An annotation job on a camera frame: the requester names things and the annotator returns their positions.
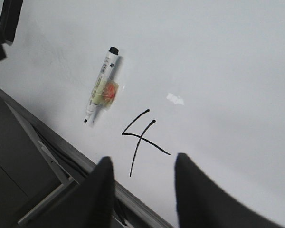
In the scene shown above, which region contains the white whiteboard surface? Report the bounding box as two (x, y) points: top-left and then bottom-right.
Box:
(0, 0), (285, 227)

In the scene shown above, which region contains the white black-tipped whiteboard marker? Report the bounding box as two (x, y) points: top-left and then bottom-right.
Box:
(84, 47), (119, 123)

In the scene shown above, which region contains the black object at corner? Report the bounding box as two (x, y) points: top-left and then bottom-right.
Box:
(0, 0), (23, 61)

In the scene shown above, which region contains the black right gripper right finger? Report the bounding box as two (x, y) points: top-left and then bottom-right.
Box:
(174, 153), (283, 228)

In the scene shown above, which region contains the dark whiteboard bottom frame rail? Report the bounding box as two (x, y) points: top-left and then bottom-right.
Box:
(0, 89), (172, 228)

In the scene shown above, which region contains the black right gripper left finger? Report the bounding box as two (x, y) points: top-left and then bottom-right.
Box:
(28, 156), (115, 228)

